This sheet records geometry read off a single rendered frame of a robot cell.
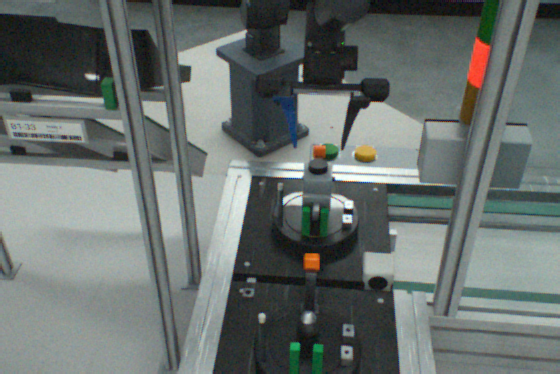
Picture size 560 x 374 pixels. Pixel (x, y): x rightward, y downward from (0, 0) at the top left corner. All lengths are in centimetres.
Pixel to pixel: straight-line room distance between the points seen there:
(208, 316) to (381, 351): 25
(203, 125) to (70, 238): 43
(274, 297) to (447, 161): 32
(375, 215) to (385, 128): 45
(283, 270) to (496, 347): 32
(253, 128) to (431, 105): 199
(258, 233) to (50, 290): 36
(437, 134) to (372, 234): 30
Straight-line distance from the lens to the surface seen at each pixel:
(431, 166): 83
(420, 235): 115
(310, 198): 99
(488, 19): 74
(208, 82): 168
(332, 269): 100
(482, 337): 101
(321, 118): 153
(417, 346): 94
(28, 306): 117
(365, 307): 95
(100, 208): 131
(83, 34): 77
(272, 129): 140
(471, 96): 78
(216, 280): 101
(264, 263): 100
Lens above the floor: 168
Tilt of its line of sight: 39 degrees down
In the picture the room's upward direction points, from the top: straight up
